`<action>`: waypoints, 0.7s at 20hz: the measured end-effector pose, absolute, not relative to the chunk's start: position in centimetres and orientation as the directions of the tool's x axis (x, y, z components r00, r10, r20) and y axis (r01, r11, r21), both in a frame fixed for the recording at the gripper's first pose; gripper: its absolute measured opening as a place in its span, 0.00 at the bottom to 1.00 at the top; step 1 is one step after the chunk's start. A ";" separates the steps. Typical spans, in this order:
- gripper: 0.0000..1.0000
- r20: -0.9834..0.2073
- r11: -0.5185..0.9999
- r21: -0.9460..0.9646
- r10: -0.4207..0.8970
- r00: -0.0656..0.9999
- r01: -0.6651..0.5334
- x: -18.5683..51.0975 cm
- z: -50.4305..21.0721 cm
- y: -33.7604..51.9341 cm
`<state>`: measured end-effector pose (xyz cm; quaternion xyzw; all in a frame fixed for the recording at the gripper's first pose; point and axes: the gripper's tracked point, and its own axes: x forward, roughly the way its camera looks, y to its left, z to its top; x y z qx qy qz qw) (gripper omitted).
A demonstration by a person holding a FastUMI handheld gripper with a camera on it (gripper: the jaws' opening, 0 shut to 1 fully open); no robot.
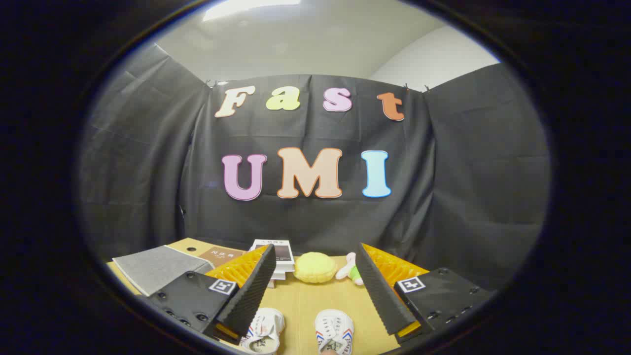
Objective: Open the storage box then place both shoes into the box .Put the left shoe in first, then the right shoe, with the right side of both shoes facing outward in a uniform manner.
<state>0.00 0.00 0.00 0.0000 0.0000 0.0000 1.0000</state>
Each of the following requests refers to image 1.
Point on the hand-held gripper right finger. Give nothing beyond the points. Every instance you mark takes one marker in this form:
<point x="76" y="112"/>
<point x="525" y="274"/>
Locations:
<point x="379" y="296"/>

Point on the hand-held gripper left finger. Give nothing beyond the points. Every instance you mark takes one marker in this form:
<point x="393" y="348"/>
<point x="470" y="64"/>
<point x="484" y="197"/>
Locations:
<point x="254" y="296"/>

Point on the white striped shoe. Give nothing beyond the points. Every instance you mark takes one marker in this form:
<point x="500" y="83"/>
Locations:
<point x="266" y="328"/>
<point x="335" y="328"/>

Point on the grey fabric storage box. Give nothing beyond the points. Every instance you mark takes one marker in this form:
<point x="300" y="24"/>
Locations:
<point x="153" y="266"/>

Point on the thick brown cover book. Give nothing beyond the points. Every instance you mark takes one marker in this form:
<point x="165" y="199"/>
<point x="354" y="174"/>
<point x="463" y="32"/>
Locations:
<point x="277" y="283"/>

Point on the plain white book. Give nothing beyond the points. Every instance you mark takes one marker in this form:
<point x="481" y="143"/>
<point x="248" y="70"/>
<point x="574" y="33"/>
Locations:
<point x="283" y="273"/>

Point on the pink and green plush toy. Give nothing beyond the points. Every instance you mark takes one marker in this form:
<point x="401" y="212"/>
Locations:
<point x="349" y="270"/>

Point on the white portrait cover book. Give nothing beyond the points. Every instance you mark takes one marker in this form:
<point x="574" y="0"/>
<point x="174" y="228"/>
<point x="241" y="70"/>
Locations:
<point x="281" y="252"/>

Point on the thin brown cover book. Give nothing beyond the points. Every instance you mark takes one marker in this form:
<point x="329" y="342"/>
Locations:
<point x="219" y="255"/>

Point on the yellow plush cushion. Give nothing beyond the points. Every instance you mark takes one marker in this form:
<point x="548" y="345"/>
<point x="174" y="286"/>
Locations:
<point x="315" y="268"/>

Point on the black backdrop cloth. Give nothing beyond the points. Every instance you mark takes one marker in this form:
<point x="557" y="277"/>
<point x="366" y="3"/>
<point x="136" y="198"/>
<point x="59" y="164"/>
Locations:
<point x="443" y="187"/>

